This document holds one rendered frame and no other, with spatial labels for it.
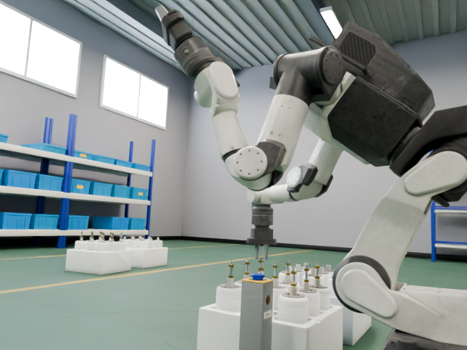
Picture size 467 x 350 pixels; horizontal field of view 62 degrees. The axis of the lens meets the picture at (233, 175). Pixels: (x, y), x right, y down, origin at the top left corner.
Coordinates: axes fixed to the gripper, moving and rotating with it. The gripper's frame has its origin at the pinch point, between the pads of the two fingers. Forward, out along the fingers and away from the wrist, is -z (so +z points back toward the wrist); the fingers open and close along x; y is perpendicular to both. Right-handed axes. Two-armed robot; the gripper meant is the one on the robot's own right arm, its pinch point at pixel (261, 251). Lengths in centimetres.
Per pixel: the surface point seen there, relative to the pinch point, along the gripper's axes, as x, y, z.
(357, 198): 384, 477, 67
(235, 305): -17.1, -20.4, -16.5
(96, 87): -99, 576, 244
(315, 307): 8.2, -30.0, -15.8
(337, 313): 20.7, -23.4, -19.5
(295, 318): -3.2, -37.8, -17.0
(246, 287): -21.4, -42.6, -6.8
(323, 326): 8.7, -34.1, -20.8
